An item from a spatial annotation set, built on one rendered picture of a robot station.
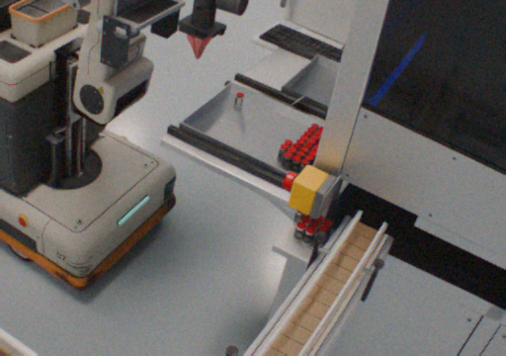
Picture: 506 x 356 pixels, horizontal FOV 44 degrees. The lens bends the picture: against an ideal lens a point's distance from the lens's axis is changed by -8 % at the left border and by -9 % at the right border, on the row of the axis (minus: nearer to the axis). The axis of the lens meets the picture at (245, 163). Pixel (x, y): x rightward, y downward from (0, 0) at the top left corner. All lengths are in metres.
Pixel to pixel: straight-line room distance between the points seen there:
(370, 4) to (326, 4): 1.20
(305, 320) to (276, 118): 0.73
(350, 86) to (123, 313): 1.36
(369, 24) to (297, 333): 0.60
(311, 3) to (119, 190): 0.98
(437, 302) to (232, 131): 0.69
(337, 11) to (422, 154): 1.18
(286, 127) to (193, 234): 1.01
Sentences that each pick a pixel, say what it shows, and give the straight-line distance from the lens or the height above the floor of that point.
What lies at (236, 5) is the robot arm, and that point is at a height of 1.26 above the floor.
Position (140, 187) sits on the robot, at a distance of 2.49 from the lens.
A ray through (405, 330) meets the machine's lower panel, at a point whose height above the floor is 0.67.
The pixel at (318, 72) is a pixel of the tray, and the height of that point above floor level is 0.88.
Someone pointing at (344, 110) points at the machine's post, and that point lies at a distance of 1.39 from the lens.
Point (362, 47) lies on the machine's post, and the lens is 1.32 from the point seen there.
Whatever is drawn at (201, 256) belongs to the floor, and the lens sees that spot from 2.65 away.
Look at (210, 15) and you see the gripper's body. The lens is 1.60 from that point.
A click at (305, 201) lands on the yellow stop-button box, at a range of 1.43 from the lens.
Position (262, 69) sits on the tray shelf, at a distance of 2.07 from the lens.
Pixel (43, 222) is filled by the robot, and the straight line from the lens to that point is 2.35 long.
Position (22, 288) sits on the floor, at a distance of 2.51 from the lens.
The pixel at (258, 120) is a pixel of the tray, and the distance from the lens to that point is 1.83.
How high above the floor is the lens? 1.91
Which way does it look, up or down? 38 degrees down
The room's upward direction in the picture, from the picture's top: 11 degrees clockwise
